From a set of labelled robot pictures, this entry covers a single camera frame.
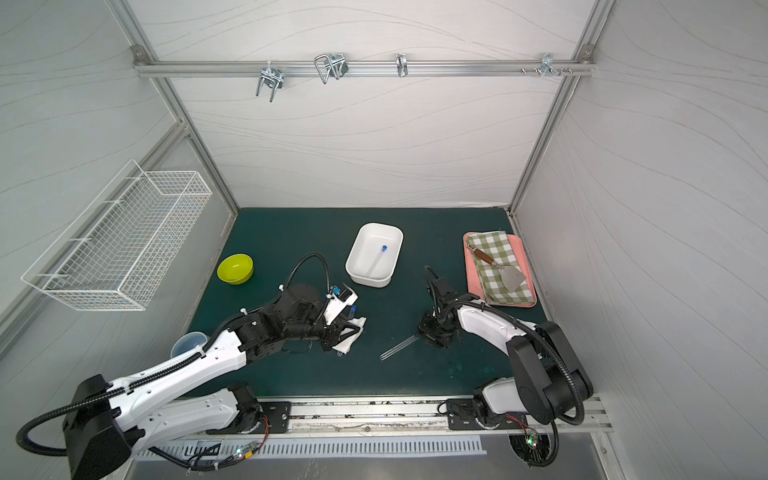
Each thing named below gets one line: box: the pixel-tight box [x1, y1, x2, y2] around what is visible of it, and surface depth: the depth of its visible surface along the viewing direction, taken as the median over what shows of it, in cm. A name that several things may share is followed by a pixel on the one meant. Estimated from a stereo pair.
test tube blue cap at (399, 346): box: [380, 333, 420, 361], surface depth 86 cm
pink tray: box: [463, 231, 537, 308], surface depth 104 cm
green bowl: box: [217, 253, 254, 285], surface depth 101 cm
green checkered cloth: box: [467, 231, 535, 305], surface depth 106 cm
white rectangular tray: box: [345, 222, 404, 289], surface depth 108 cm
